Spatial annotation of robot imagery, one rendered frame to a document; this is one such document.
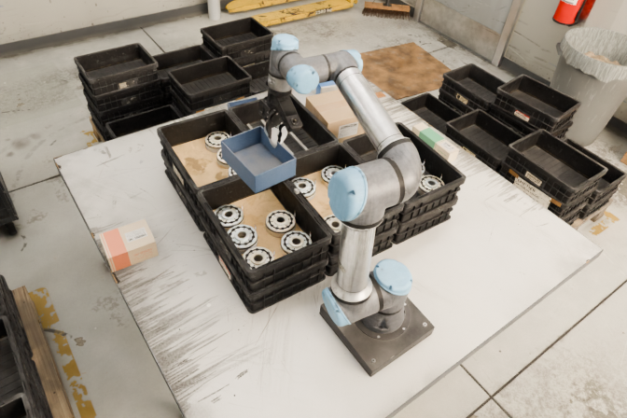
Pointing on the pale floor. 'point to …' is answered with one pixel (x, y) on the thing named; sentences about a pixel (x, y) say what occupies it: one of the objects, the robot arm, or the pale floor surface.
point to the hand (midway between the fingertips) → (277, 145)
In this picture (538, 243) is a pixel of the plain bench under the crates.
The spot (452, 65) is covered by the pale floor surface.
